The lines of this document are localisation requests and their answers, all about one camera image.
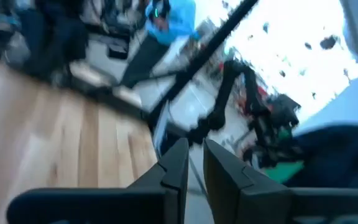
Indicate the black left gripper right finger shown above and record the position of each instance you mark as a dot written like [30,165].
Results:
[228,186]

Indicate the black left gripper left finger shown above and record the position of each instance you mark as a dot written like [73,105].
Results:
[166,186]

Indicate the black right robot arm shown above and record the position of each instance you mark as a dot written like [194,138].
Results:
[225,90]

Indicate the person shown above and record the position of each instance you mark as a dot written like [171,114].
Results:
[176,25]

